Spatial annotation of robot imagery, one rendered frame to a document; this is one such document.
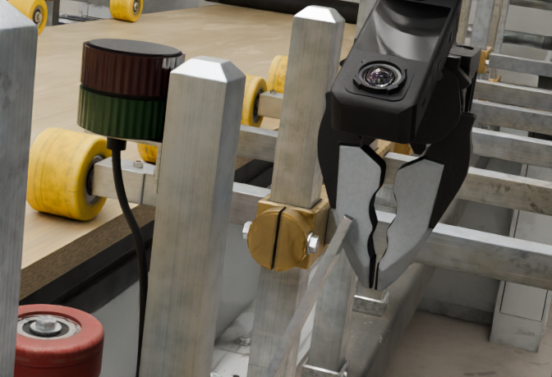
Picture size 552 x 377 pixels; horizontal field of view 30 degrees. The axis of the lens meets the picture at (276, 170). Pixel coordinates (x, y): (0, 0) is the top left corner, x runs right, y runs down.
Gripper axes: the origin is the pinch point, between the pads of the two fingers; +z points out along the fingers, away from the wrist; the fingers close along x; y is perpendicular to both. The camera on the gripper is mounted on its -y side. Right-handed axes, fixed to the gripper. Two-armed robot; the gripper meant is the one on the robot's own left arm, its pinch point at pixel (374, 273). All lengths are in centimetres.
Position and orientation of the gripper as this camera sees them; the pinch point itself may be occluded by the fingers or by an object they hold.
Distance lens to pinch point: 63.7
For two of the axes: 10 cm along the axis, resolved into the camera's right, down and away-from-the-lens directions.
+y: 2.9, -2.1, 9.3
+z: -1.2, 9.6, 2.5
